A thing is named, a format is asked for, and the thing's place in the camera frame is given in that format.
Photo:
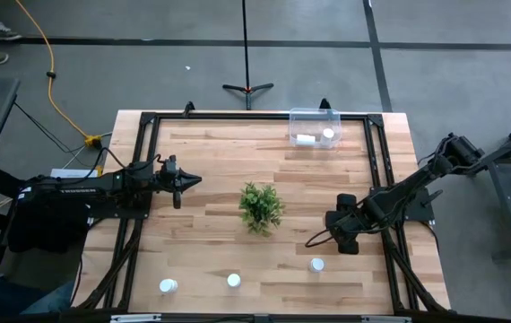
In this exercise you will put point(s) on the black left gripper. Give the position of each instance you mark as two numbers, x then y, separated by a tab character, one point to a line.
169	175

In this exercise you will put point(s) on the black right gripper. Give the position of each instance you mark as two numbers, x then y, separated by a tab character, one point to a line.
345	224

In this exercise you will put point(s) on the white pill bottle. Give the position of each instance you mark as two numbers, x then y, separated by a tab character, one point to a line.
327	134
317	264
305	139
167	285
233	280

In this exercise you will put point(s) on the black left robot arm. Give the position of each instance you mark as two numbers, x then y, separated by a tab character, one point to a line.
80	190

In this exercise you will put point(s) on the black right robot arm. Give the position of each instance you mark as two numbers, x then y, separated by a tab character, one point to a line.
399	197

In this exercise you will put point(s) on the clear plastic basket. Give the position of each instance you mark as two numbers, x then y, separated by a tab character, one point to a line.
314	119

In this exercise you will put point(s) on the black clamp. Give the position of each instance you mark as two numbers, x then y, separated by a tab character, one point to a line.
188	107
325	104

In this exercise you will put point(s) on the green plant in white pot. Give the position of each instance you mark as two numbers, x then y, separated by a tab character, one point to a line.
260	208

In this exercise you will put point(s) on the white paper sheet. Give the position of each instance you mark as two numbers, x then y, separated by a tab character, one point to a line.
75	172

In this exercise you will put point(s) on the black tripod stand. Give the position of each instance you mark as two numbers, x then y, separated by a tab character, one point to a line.
246	45

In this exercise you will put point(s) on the white metal bracket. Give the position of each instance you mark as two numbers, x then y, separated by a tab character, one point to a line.
385	319
135	318

